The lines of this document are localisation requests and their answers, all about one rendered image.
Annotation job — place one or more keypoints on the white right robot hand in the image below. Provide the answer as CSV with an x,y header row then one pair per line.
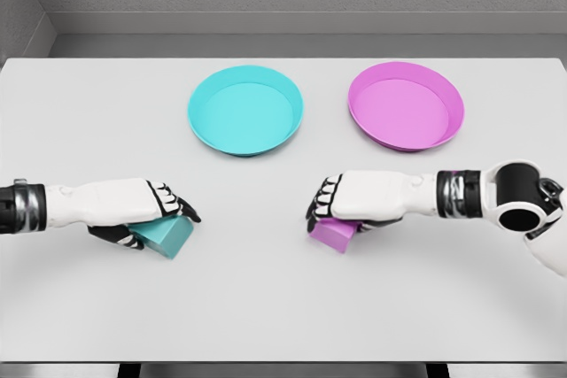
x,y
367,194

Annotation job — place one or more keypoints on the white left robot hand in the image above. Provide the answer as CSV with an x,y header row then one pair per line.
x,y
128,201

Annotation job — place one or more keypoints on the cyan block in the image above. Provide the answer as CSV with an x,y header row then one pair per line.
x,y
166,236

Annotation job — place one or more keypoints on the pink block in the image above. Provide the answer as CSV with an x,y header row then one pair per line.
x,y
332,233

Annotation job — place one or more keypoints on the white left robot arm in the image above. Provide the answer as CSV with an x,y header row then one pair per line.
x,y
48,205

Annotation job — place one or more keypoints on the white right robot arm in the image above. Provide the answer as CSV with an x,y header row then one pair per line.
x,y
487,194

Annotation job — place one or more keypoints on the pink plate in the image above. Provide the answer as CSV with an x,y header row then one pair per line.
x,y
406,105

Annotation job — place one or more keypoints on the cyan plate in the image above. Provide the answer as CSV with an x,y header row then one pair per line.
x,y
246,111

